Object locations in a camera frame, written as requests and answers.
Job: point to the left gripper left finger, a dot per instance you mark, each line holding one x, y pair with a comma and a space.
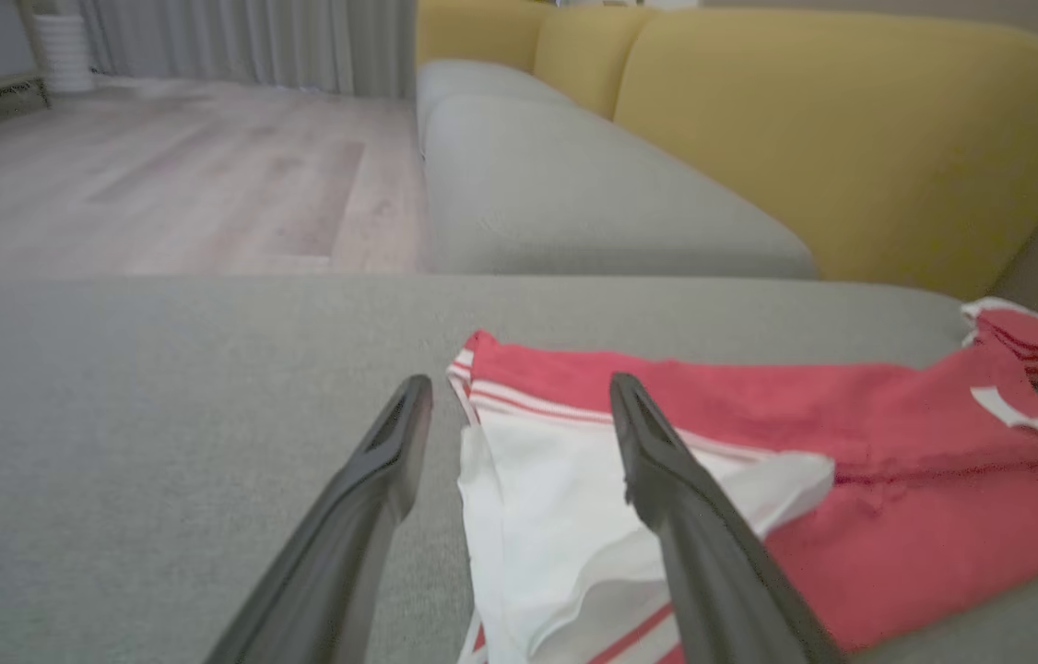
344, 553

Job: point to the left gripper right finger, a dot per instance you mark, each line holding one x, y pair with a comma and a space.
713, 572

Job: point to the red and white shorts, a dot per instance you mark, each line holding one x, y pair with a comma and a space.
897, 480

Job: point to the large grey sofa seat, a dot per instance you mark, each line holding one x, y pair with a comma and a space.
159, 415

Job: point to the large yellow sofa backrest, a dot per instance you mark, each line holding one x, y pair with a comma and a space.
851, 138

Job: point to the grey pleated curtain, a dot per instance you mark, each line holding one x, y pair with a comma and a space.
252, 41

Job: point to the yellow sofa back cushion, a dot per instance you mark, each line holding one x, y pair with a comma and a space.
473, 28
588, 55

